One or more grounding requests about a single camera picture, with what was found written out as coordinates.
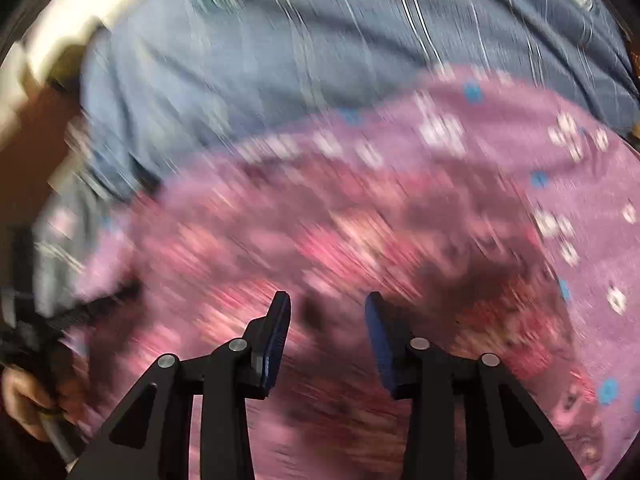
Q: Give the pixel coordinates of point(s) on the purple floral blanket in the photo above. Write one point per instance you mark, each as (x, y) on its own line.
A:
(575, 170)

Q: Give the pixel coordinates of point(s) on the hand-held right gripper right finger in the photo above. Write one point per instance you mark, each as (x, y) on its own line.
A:
(381, 350)

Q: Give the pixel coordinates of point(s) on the grey striped cloth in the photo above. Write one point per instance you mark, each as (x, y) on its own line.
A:
(65, 230)

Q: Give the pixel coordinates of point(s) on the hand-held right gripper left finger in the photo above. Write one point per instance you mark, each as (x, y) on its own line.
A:
(276, 345)

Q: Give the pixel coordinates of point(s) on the blue plaid quilt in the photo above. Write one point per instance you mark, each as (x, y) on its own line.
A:
(300, 60)

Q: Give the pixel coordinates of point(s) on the person's left hand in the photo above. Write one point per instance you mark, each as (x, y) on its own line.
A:
(22, 400)

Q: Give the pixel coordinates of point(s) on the mauve pink floral garment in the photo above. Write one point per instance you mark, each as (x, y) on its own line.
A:
(350, 240)

